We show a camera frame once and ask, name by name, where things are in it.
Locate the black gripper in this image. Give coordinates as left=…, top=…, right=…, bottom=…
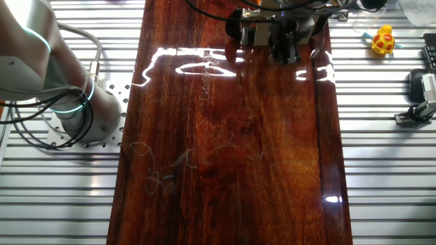
left=268, top=16, right=302, bottom=65

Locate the beige box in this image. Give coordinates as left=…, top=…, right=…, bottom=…
left=253, top=0, right=325, bottom=47

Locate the teal stick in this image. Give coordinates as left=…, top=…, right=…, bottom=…
left=361, top=31, right=403, bottom=49

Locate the clear plastic cup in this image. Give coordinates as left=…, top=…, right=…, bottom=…
left=352, top=0, right=388, bottom=35

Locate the yellow duck toy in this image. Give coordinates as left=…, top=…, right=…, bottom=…
left=371, top=24, right=396, bottom=56

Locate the glossy wood-grain mat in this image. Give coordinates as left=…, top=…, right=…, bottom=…
left=106, top=0, right=354, bottom=245

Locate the black mouse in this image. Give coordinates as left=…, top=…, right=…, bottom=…
left=407, top=68, right=429, bottom=104

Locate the white plastic bag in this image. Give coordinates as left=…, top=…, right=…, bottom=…
left=397, top=0, right=436, bottom=27

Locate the black keyboard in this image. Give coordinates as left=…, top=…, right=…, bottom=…
left=422, top=33, right=436, bottom=74

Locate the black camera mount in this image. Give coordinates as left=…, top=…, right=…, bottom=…
left=394, top=104, right=433, bottom=129

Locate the thick grey cable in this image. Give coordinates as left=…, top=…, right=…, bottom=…
left=55, top=21, right=104, bottom=83

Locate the silver perforated base plate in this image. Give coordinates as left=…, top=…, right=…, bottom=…
left=45, top=80, right=132, bottom=149

